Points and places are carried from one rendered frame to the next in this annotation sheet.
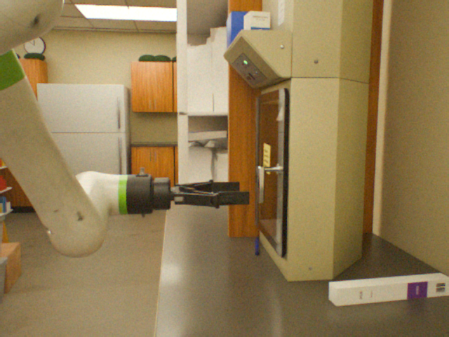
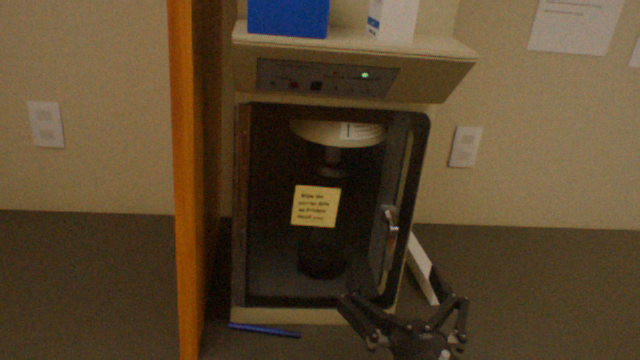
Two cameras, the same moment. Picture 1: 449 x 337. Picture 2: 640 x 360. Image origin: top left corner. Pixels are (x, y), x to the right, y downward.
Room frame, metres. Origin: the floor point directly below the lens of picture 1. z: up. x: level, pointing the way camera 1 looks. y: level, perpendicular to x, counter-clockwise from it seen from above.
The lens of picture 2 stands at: (1.09, 0.62, 1.63)
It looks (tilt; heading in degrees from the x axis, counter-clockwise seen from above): 26 degrees down; 268
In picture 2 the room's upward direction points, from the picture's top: 6 degrees clockwise
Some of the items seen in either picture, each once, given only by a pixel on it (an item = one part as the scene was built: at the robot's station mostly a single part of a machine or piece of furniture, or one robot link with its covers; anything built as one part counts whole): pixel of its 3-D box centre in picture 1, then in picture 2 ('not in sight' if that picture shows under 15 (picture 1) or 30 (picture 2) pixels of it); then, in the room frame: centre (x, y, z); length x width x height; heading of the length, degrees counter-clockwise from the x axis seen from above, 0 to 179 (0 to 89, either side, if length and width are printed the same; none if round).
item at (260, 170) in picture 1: (267, 183); (387, 241); (0.95, -0.11, 1.17); 0.05 x 0.03 x 0.10; 96
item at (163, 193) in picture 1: (173, 193); (419, 347); (0.93, 0.12, 1.15); 0.09 x 0.08 x 0.07; 97
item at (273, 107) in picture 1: (269, 168); (325, 217); (1.06, -0.12, 1.19); 0.30 x 0.01 x 0.40; 6
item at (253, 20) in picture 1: (256, 27); (391, 15); (1.01, -0.08, 1.54); 0.05 x 0.05 x 0.06; 15
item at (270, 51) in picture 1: (252, 64); (348, 71); (1.05, -0.08, 1.46); 0.32 x 0.11 x 0.10; 7
